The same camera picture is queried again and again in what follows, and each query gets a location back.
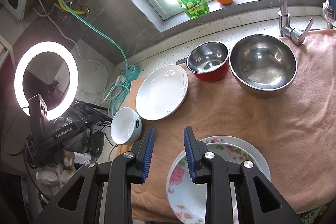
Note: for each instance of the pull-out faucet spray head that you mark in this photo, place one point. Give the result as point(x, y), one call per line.
point(328, 13)

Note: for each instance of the chrome kitchen faucet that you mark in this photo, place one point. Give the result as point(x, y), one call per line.
point(286, 29)

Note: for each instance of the floral plate pink flowers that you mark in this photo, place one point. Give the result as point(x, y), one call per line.
point(187, 200)

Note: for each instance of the red steel-lined bowl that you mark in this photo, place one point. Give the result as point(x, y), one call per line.
point(208, 62)

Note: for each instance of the white ring light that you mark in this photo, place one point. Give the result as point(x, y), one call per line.
point(65, 54)

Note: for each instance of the pink towel mat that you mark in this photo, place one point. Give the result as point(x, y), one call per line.
point(295, 131)

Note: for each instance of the white floral bottom plate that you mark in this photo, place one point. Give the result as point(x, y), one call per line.
point(255, 153)

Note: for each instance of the white plate with grey branch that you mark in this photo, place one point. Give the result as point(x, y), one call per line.
point(162, 92)

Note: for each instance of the large stainless steel bowl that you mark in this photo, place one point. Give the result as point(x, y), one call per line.
point(263, 65)

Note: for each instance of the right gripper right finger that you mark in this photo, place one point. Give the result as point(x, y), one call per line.
point(208, 168)

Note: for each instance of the light blue ceramic bowl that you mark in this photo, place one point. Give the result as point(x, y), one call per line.
point(126, 126)

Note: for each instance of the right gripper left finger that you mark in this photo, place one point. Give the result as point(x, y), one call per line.
point(131, 167)

